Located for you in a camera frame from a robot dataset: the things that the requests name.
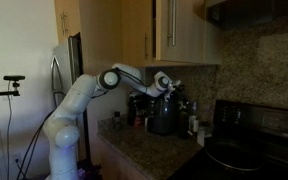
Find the black stove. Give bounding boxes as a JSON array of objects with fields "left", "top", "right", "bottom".
[{"left": 167, "top": 100, "right": 288, "bottom": 180}]

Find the black range hood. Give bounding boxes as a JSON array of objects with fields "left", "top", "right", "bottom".
[{"left": 205, "top": 0, "right": 288, "bottom": 31}]

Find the black frying pan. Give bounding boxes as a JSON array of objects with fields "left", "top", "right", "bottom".
[{"left": 204, "top": 138, "right": 263, "bottom": 172}]

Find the white salt shaker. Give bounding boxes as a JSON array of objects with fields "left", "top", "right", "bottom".
[{"left": 197, "top": 129, "right": 205, "bottom": 147}]

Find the dark olive oil bottle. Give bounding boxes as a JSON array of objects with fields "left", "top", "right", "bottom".
[{"left": 178, "top": 95, "right": 189, "bottom": 139}]

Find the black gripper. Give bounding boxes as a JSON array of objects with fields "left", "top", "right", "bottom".
[{"left": 165, "top": 80, "right": 185, "bottom": 100}]

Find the wooden lower cabinet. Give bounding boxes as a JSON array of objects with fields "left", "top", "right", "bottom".
[{"left": 98, "top": 136, "right": 148, "bottom": 180}]

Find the small dark spice jar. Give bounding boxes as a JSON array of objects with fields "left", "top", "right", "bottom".
[{"left": 113, "top": 111, "right": 122, "bottom": 130}]

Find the wooden upper cabinet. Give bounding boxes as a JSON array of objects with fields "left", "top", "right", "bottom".
[{"left": 54, "top": 0, "right": 223, "bottom": 68}]

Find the stainless steel refrigerator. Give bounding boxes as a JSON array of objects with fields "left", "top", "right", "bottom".
[{"left": 51, "top": 34, "right": 90, "bottom": 162}]

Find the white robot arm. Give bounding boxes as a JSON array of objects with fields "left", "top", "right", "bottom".
[{"left": 43, "top": 63, "right": 181, "bottom": 180}]

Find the camera on tripod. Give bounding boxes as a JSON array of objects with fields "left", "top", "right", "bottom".
[{"left": 0, "top": 75, "right": 25, "bottom": 97}]

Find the dark bottle red label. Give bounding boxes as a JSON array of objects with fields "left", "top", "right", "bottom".
[{"left": 127, "top": 92, "right": 147, "bottom": 127}]

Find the clear bottle white label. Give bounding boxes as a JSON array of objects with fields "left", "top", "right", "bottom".
[{"left": 189, "top": 102, "right": 199, "bottom": 136}]

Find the wooden cabinet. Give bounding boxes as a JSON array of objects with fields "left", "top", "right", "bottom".
[
  {"left": 54, "top": 0, "right": 223, "bottom": 68},
  {"left": 98, "top": 136, "right": 148, "bottom": 180}
]

